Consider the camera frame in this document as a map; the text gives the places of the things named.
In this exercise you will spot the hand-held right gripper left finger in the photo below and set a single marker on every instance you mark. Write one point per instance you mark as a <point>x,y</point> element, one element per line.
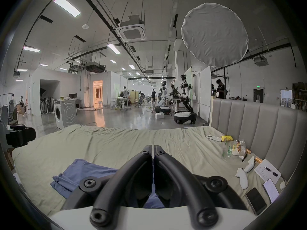
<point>134,171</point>

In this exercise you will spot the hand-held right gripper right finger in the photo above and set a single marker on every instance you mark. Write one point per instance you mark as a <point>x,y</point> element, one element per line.
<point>171,171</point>

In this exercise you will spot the bed with pale green sheet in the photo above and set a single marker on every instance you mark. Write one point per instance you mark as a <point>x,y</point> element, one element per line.
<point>108,142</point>

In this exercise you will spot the blue garment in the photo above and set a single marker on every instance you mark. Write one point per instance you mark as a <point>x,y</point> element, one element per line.
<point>84,171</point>

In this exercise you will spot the white remote control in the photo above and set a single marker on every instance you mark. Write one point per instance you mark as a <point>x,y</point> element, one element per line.
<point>214,138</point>

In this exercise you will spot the white box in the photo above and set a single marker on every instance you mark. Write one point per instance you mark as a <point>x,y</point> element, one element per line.
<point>159,115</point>

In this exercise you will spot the yellow bag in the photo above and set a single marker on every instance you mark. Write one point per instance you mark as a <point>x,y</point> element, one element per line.
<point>226,138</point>

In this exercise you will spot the black wheeled robot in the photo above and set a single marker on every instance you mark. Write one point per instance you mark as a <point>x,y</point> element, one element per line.
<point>184,104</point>

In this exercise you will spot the clear plastic snack bag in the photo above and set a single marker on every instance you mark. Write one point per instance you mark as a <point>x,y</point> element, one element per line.
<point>236,148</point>

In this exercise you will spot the white hand controller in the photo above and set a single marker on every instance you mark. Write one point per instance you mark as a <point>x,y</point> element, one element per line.
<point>242,178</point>
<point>250,165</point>

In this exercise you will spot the white humanoid robot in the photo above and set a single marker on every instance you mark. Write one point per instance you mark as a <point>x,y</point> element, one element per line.
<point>163,97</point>

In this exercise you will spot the black pen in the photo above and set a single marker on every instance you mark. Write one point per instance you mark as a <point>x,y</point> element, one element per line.
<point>245,157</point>

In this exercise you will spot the copper tube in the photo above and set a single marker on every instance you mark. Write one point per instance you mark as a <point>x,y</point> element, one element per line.
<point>257,159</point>

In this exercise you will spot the white washing machine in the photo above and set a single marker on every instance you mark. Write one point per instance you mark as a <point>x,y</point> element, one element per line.
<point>66,114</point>

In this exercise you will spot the black phone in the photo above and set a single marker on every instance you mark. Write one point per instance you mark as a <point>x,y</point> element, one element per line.
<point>256,201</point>

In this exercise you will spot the white paper sheet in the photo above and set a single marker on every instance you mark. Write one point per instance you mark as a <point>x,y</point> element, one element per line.
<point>263,174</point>

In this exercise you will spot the desk with monitors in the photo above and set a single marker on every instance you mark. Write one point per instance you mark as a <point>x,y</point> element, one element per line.
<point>72,99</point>

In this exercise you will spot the grey padded headboard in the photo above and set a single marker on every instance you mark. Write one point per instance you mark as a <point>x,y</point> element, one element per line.
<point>254,123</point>

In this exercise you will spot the black marker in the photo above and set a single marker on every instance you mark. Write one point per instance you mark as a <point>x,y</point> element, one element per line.
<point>271,172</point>

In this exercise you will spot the white phone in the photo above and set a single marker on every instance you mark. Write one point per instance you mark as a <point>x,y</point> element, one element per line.
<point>271,190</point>

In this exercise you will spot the round white softbox lamp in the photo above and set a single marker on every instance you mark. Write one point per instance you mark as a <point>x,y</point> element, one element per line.
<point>214,33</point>

